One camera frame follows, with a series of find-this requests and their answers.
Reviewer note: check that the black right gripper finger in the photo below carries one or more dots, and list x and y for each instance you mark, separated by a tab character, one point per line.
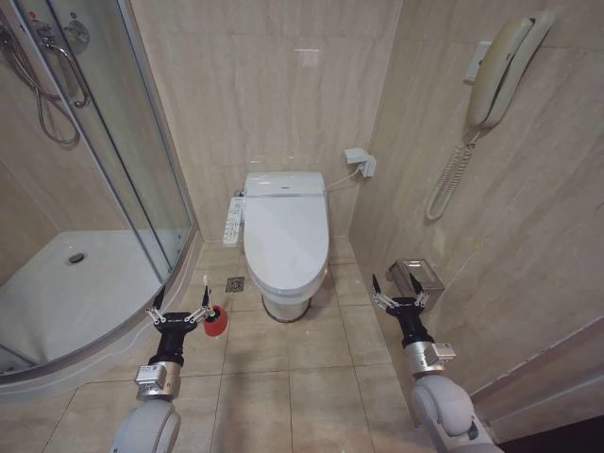
419	292
379	295

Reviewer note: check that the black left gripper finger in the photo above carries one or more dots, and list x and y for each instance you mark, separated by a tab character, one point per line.
156	307
200	309

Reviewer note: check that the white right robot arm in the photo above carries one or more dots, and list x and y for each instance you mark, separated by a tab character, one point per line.
441	406

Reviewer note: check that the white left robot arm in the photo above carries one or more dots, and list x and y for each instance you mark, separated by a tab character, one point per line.
151	415

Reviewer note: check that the red toilet brush holder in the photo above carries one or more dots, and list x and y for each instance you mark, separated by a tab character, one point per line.
215	322

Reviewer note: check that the white toilet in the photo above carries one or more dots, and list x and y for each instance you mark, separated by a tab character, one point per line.
286	245

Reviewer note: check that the white toilet lid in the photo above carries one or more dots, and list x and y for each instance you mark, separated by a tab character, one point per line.
286	240

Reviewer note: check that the steel tissue box holder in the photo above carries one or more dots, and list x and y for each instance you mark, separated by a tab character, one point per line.
417	282

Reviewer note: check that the square metal floor drain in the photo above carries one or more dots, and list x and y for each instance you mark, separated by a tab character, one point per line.
235	284

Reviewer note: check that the white shower tray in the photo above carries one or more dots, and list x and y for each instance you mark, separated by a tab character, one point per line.
75	283

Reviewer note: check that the round shower drain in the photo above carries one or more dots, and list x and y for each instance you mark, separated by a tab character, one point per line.
76	257

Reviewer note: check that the white bidet control panel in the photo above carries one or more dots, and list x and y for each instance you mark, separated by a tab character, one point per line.
233	221

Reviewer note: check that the white wall power box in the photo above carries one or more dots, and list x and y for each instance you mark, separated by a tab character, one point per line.
361	160

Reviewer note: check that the glass shower enclosure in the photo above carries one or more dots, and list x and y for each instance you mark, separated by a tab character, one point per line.
89	160

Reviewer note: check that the beige wall telephone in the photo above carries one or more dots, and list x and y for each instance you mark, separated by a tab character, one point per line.
505	71

